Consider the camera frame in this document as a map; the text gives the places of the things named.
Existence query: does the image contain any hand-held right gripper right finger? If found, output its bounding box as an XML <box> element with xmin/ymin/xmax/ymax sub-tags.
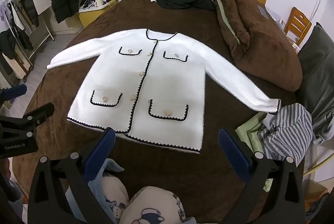
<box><xmin>218</xmin><ymin>128</ymin><xmax>306</xmax><ymax>224</ymax></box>

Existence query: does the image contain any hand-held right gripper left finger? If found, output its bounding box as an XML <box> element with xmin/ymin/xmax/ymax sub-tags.
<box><xmin>27</xmin><ymin>127</ymin><xmax>116</xmax><ymax>224</ymax></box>

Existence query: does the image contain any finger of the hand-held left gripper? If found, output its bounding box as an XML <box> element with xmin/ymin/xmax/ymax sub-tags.
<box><xmin>0</xmin><ymin>84</ymin><xmax>28</xmax><ymax>105</ymax></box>
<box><xmin>0</xmin><ymin>102</ymin><xmax>55</xmax><ymax>137</ymax></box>

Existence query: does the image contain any white fluffy blanket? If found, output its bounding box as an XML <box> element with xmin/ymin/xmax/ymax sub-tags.
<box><xmin>46</xmin><ymin>28</ymin><xmax>282</xmax><ymax>155</ymax></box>

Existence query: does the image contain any person's left forearm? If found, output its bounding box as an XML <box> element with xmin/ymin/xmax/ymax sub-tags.
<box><xmin>0</xmin><ymin>157</ymin><xmax>28</xmax><ymax>213</ymax></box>

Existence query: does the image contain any white clothes rack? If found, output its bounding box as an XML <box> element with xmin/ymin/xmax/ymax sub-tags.
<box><xmin>0</xmin><ymin>0</ymin><xmax>55</xmax><ymax>84</ymax></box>

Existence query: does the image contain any light blue pajama top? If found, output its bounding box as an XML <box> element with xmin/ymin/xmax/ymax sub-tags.
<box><xmin>65</xmin><ymin>158</ymin><xmax>126</xmax><ymax>224</ymax></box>

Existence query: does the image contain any light green cloth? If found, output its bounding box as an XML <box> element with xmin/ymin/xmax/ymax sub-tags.
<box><xmin>235</xmin><ymin>112</ymin><xmax>269</xmax><ymax>159</ymax></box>

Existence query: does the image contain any person's left leg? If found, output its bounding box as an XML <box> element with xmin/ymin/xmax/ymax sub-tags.
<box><xmin>99</xmin><ymin>174</ymin><xmax>129</xmax><ymax>224</ymax></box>

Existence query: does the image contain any person's leg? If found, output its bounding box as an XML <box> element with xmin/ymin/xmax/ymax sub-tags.
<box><xmin>123</xmin><ymin>186</ymin><xmax>187</xmax><ymax>224</ymax></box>
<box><xmin>99</xmin><ymin>174</ymin><xmax>129</xmax><ymax>224</ymax></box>

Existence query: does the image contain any grey striped cloth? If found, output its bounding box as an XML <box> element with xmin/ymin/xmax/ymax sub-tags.
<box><xmin>257</xmin><ymin>103</ymin><xmax>314</xmax><ymax>160</ymax></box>

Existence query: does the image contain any yellow hoop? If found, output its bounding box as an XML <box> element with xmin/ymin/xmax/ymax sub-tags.
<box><xmin>304</xmin><ymin>151</ymin><xmax>334</xmax><ymax>176</ymax></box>

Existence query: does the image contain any person's right leg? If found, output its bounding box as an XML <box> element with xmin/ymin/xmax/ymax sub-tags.
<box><xmin>123</xmin><ymin>186</ymin><xmax>187</xmax><ymax>224</ymax></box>

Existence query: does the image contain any yellow nightstand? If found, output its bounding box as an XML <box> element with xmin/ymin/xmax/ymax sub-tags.
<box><xmin>78</xmin><ymin>0</ymin><xmax>119</xmax><ymax>29</ymax></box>

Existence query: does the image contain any brown folded quilt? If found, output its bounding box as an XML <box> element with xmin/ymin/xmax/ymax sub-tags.
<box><xmin>214</xmin><ymin>0</ymin><xmax>303</xmax><ymax>91</ymax></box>

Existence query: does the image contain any dark grey cushion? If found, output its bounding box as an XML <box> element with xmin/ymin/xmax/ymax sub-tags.
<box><xmin>295</xmin><ymin>22</ymin><xmax>334</xmax><ymax>146</ymax></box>

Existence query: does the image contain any brown bed sheet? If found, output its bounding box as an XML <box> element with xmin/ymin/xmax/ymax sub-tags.
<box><xmin>12</xmin><ymin>0</ymin><xmax>306</xmax><ymax>216</ymax></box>

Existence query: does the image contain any grey flat rectangular object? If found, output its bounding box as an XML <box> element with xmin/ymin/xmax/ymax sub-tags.
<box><xmin>257</xmin><ymin>4</ymin><xmax>269</xmax><ymax>18</ymax></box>

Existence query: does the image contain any wooden chair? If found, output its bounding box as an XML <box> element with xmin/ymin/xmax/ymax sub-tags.
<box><xmin>283</xmin><ymin>7</ymin><xmax>312</xmax><ymax>47</ymax></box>

